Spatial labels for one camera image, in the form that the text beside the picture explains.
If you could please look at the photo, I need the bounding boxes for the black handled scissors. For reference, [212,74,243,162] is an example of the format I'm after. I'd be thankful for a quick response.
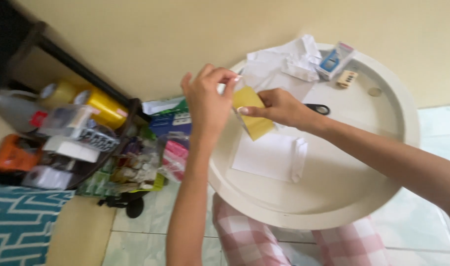
[305,103,331,116]

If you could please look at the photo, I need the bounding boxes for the person's left hand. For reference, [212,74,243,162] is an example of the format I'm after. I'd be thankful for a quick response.
[180,64,243,148]

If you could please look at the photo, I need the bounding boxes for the blue and green carton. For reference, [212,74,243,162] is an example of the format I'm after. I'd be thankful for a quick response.
[142,96,192,138]

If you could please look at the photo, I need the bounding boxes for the clear tape strip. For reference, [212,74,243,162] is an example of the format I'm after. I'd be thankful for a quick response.
[230,75,252,136]

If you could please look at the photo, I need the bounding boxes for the pale yellow tape roll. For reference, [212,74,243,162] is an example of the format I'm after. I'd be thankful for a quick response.
[39,78,86,110]

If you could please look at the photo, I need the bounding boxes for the crumpled white paper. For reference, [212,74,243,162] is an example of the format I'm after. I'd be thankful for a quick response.
[242,34,323,102]

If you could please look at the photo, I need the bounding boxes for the small beige stamp block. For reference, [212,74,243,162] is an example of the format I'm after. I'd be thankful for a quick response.
[336,70,359,89]

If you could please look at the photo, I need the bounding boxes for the yellow paper piece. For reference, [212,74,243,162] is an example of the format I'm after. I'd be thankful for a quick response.
[232,86,276,142]

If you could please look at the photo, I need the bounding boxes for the teal patterned rug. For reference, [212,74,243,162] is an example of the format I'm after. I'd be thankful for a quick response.
[0,183,76,266]

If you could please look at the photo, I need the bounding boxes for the black strap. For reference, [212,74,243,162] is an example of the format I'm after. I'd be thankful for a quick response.
[97,191,151,219]

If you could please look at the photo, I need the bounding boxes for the orange packet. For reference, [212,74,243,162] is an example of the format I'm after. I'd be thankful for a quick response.
[0,134,42,173]

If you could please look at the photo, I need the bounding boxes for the pink packet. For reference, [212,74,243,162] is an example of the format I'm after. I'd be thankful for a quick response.
[161,139,190,182]

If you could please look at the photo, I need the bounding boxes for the round cream plastic table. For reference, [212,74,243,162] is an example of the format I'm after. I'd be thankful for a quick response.
[207,43,421,231]

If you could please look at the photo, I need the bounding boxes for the large yellow tape roll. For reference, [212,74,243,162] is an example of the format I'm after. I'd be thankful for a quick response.
[74,87,129,131]

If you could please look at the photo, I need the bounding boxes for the blue and white box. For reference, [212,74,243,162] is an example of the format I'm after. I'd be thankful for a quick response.
[317,41,355,81]

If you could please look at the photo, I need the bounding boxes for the white folded paper sheet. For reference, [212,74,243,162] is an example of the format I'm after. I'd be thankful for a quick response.
[231,133,309,184]

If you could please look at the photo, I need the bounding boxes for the pink checked trousers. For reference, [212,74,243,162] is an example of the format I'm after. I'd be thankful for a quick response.
[212,192,392,266]

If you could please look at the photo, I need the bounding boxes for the black basket of supplies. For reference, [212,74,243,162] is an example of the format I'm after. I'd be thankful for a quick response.
[21,98,141,191]

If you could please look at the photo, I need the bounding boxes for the clear plastic bottle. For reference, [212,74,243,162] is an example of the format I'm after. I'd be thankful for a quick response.
[0,89,44,133]

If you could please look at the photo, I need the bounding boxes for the person's right hand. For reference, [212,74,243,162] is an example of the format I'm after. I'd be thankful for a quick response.
[237,88,321,133]

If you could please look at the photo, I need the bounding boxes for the dark wooden furniture frame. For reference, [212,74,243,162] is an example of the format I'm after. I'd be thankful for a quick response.
[0,0,151,122]

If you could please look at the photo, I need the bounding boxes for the green tray of small items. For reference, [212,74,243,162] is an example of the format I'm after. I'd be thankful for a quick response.
[76,138,166,197]

